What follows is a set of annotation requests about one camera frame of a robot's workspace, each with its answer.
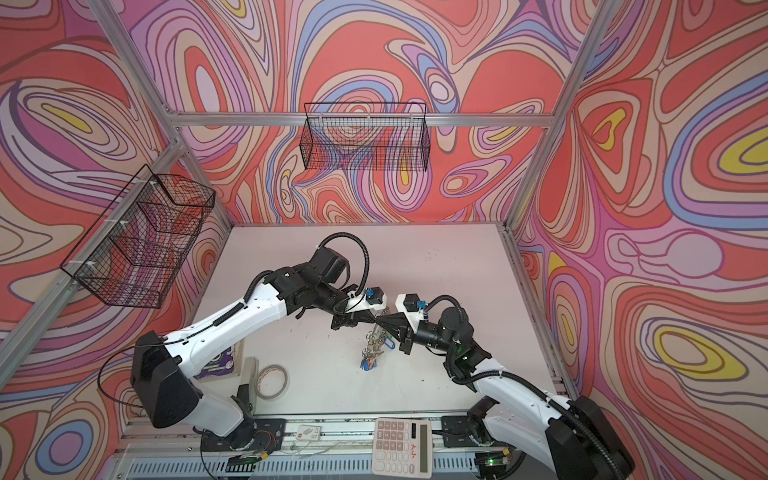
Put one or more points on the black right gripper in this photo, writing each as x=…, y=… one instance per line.
x=406, y=336

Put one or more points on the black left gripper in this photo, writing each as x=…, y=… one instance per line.
x=352, y=319

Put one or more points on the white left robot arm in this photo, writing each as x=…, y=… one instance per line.
x=164, y=367

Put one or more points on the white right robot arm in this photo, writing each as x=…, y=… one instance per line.
x=573, y=438

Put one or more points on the white tape roll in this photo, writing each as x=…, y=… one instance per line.
x=271, y=382

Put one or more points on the white calculator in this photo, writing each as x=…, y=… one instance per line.
x=402, y=448

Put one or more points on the grey stapler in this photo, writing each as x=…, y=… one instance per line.
x=249, y=375

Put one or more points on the white staples box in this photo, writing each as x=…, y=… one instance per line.
x=308, y=432

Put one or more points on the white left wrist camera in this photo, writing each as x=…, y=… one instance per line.
x=372, y=299

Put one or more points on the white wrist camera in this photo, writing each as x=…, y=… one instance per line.
x=372, y=299
x=413, y=308

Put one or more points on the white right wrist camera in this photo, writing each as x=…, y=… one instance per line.
x=413, y=308

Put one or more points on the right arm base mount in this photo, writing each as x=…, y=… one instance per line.
x=499, y=460

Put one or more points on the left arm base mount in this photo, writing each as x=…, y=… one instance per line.
x=256, y=435

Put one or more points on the black wire basket back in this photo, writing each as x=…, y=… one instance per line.
x=367, y=136

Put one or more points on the black wire basket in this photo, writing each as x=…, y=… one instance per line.
x=367, y=136
x=132, y=254

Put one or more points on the black wire basket left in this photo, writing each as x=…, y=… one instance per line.
x=132, y=254

